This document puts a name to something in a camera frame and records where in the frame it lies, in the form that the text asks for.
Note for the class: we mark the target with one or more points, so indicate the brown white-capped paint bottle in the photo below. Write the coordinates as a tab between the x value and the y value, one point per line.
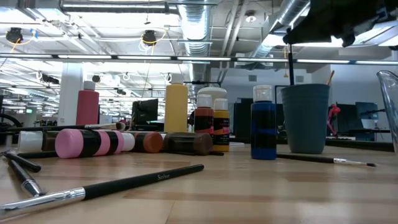
29	141

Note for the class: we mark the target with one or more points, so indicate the silver slanted ventilation duct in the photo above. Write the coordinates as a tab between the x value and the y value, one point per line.
290	9

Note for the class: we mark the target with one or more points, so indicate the red articulated stand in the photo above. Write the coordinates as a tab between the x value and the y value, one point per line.
334	110

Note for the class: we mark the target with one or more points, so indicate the dark blue paint bottle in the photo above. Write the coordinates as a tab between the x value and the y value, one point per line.
263	133

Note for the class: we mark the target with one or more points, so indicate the pink paint bottle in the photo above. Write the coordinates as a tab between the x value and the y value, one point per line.
70	143

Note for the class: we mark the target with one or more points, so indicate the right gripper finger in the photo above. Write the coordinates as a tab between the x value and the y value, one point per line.
317	28

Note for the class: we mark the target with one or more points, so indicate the white building column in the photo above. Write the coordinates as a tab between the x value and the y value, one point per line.
70	99

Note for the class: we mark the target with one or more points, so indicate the tall yellow paint bottle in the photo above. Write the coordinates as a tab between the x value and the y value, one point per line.
176	109

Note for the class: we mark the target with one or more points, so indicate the black aluminium table frame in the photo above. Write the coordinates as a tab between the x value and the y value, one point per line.
357	145

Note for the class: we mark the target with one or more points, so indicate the tall red paint bottle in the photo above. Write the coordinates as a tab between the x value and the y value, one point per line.
87	107

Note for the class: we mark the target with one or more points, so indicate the orange paint bottle black label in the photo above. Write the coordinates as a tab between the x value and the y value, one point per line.
204	113

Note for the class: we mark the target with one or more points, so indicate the small yellow paint bottle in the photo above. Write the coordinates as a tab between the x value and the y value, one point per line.
221	118

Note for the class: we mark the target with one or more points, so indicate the long ceiling light strip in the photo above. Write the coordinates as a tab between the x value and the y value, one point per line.
202	58

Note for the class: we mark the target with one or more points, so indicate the silver ribbed ventilation duct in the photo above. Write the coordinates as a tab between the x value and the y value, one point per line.
196	25

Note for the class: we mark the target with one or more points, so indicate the clear plastic bin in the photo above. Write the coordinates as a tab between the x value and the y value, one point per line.
392	102

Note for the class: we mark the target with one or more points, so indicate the black paintbrush Solve print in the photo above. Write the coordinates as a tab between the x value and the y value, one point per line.
124	184

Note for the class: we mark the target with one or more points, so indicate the blue-lit computer monitor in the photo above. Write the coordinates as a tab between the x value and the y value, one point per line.
367	112

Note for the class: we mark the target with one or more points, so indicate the white mushroom lamp metal base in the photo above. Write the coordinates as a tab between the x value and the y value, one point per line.
214	91

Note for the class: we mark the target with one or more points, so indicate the black computer monitor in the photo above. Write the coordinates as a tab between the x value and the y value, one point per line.
146	110

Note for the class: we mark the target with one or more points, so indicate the terracotta paint bottle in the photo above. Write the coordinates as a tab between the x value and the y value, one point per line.
150	142

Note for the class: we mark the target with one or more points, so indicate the dark brown paint bottle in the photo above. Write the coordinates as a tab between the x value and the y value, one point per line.
189	143

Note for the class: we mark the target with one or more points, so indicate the grey-blue plastic cup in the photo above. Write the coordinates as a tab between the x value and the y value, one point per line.
306	121

